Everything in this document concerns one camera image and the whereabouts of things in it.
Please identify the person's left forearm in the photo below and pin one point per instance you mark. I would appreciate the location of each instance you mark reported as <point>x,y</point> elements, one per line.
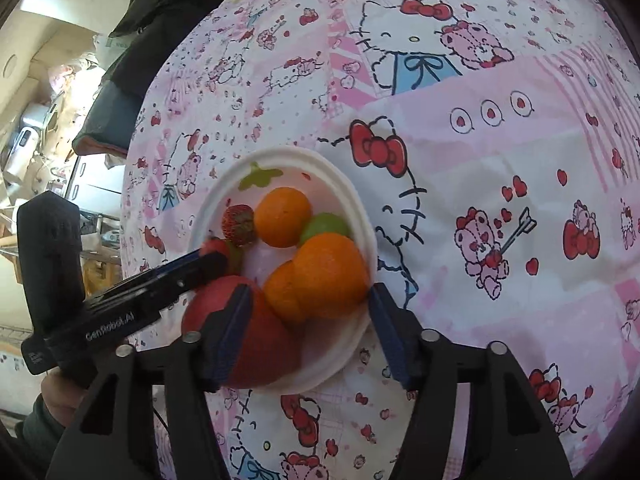
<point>42,435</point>

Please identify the white cabinet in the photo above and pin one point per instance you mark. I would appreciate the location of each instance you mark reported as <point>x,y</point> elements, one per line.
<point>95,182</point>

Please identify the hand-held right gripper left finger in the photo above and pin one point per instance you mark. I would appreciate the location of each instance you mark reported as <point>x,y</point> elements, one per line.
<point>232,335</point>

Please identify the orange mandarin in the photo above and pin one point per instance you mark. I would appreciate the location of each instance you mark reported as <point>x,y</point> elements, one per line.
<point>282,216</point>
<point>330,275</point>
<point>282,292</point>

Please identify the white and pink plate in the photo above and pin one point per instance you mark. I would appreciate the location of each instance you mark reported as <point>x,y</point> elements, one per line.
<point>345,340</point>

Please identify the pink cartoon printed blanket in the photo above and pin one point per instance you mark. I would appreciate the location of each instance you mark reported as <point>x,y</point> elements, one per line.
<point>475,160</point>

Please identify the red strawberry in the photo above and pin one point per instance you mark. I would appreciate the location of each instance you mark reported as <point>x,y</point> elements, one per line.
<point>220,249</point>
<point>239,225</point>

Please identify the green lime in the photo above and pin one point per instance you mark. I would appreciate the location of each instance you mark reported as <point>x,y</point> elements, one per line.
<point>325,225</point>

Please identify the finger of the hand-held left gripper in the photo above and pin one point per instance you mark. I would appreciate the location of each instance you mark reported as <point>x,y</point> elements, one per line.
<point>200,272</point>
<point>155,274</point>

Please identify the black jacket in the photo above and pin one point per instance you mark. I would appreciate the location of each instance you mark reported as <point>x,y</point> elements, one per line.
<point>160,25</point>

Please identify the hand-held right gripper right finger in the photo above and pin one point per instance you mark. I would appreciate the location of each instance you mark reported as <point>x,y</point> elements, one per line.
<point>387,340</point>

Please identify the large red apple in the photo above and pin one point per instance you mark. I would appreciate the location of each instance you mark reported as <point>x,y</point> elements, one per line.
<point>270,340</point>

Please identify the white appliance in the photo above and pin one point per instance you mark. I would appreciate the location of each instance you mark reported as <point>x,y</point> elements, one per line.
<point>20,152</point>

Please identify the dark blue cushion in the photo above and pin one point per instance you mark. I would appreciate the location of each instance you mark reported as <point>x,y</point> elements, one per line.
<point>107,120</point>

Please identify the person's left hand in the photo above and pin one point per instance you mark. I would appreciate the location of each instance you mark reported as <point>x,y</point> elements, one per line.
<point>60,400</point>

